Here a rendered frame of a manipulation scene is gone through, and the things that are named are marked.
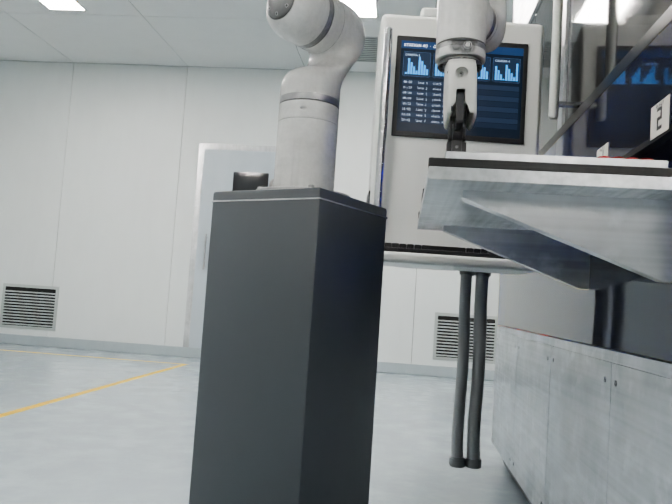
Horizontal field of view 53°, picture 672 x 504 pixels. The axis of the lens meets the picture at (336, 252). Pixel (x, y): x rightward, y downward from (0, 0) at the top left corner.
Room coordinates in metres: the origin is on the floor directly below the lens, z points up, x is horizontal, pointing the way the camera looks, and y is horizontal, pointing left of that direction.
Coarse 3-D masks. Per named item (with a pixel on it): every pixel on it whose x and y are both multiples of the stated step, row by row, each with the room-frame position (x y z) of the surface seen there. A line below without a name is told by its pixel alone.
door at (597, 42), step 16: (576, 0) 1.84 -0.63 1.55; (592, 0) 1.67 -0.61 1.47; (608, 0) 1.53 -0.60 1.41; (576, 16) 1.83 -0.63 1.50; (592, 16) 1.66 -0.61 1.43; (608, 16) 1.52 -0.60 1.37; (576, 32) 1.82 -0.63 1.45; (592, 32) 1.65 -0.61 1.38; (608, 32) 1.52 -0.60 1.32; (576, 48) 1.81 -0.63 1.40; (592, 48) 1.65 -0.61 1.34; (608, 48) 1.51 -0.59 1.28; (576, 64) 1.81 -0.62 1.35; (592, 64) 1.64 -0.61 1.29; (608, 64) 1.51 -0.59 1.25; (576, 80) 1.80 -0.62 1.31; (592, 80) 1.64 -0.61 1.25; (576, 96) 1.79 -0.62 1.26
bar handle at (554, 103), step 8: (560, 0) 1.73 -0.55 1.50; (560, 8) 1.73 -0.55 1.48; (560, 16) 1.73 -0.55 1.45; (552, 24) 1.75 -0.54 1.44; (560, 24) 1.73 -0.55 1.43; (552, 32) 1.74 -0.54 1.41; (560, 32) 1.73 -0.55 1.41; (552, 40) 1.74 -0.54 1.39; (560, 40) 1.74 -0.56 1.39; (552, 48) 1.74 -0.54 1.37; (560, 48) 1.74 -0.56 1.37; (552, 56) 1.74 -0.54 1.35; (560, 56) 1.74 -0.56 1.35; (552, 64) 1.74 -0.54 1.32; (552, 72) 1.74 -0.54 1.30; (552, 80) 1.74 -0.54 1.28; (552, 88) 1.74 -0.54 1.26; (552, 96) 1.74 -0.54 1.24; (552, 104) 1.74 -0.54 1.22; (560, 104) 1.74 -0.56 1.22; (568, 104) 1.73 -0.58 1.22; (576, 104) 1.73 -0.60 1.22; (552, 112) 1.73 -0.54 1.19
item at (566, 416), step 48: (528, 336) 2.26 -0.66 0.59; (528, 384) 2.23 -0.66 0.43; (576, 384) 1.63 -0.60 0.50; (624, 384) 1.29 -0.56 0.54; (528, 432) 2.19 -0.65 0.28; (576, 432) 1.61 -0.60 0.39; (624, 432) 1.28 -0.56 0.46; (528, 480) 2.16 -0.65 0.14; (576, 480) 1.60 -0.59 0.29; (624, 480) 1.27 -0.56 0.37
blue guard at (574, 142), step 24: (648, 48) 1.22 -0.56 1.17; (624, 72) 1.36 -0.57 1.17; (648, 72) 1.22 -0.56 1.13; (600, 96) 1.53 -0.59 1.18; (624, 96) 1.35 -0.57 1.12; (648, 96) 1.22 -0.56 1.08; (600, 120) 1.52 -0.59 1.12; (624, 120) 1.35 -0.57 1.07; (648, 120) 1.21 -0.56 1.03; (576, 144) 1.73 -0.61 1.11; (600, 144) 1.51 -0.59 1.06; (624, 144) 1.34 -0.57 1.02
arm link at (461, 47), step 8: (448, 40) 1.09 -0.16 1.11; (456, 40) 1.08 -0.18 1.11; (464, 40) 1.08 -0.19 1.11; (472, 40) 1.08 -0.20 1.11; (440, 48) 1.10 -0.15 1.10; (448, 48) 1.09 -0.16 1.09; (456, 48) 1.08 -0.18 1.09; (464, 48) 1.08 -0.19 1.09; (472, 48) 1.08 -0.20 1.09; (480, 48) 1.09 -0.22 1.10; (440, 56) 1.10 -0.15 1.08; (448, 56) 1.10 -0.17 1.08; (456, 56) 1.09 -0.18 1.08; (464, 56) 1.09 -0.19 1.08; (472, 56) 1.09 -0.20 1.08; (480, 56) 1.09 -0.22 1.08
